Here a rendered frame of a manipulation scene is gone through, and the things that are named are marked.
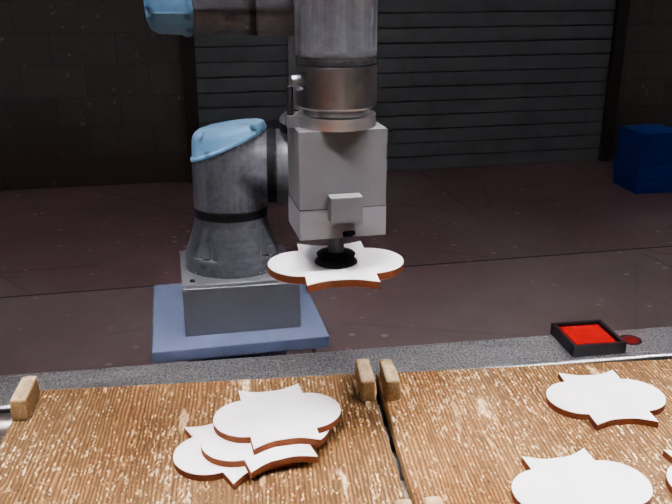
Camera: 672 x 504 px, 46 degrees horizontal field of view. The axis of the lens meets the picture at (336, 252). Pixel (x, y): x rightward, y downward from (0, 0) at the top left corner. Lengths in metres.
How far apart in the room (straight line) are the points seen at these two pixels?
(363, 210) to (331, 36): 0.16
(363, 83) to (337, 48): 0.04
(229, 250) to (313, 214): 0.50
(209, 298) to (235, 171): 0.20
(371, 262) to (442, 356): 0.32
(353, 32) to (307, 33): 0.04
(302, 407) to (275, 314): 0.40
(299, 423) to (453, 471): 0.16
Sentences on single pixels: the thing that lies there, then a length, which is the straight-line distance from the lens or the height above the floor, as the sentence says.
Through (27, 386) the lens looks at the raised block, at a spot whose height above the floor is 0.96.
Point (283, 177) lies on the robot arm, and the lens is 1.21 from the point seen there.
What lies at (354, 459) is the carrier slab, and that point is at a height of 0.94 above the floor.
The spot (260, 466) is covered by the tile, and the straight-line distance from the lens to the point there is 0.80.
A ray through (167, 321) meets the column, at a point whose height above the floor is 0.87.
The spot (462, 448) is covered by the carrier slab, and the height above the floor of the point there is 0.94.
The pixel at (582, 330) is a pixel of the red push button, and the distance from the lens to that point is 1.17.
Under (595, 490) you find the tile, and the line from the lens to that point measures 0.82.
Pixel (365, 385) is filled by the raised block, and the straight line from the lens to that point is 0.92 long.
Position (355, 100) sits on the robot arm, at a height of 1.30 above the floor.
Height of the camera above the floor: 1.41
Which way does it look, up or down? 20 degrees down
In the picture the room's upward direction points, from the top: straight up
